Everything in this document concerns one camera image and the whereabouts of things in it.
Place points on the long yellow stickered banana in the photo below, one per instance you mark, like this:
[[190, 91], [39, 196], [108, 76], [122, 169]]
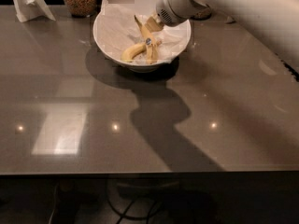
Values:
[[150, 41]]

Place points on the white paper bowl liner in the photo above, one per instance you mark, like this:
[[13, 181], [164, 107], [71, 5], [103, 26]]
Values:
[[116, 31]]

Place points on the small curved yellow banana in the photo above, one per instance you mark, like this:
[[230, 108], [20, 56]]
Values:
[[129, 54]]

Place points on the left white paper stand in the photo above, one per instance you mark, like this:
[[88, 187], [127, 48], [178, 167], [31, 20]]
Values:
[[30, 9]]

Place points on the right glass grain jar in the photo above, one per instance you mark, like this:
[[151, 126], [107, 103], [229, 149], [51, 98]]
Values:
[[203, 14]]

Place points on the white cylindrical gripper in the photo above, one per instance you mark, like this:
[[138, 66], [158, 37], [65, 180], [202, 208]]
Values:
[[168, 8]]

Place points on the white ceramic bowl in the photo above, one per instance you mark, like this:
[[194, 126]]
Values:
[[109, 34]]

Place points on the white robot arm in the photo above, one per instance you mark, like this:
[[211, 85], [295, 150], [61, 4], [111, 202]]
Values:
[[275, 23]]

